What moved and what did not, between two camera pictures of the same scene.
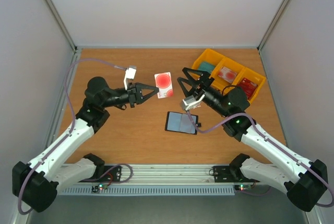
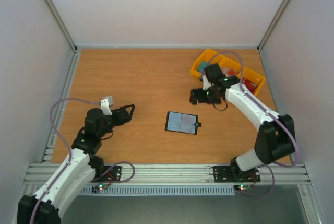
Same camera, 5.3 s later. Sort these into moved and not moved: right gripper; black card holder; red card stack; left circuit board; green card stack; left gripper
Moved: left gripper; right gripper
Not moved: black card holder; left circuit board; green card stack; red card stack
